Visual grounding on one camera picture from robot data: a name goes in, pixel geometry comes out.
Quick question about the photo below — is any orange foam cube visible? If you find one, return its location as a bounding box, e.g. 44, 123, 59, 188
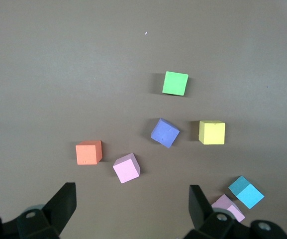
75, 140, 103, 165

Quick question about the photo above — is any pink foam cube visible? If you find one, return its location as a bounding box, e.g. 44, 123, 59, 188
211, 194, 246, 223
112, 152, 141, 184

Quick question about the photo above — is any purple foam cube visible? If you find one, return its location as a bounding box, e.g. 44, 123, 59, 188
150, 118, 181, 149

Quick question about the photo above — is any yellow foam cube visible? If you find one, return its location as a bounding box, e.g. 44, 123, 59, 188
198, 120, 226, 145

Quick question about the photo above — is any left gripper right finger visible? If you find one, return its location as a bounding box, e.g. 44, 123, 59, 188
184, 184, 252, 239

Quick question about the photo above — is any green foam cube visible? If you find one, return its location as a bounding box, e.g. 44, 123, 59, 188
162, 71, 189, 96

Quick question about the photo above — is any cyan foam cube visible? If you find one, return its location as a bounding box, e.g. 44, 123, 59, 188
228, 175, 265, 210

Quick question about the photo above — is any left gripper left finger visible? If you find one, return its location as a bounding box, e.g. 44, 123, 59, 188
16, 182, 77, 239

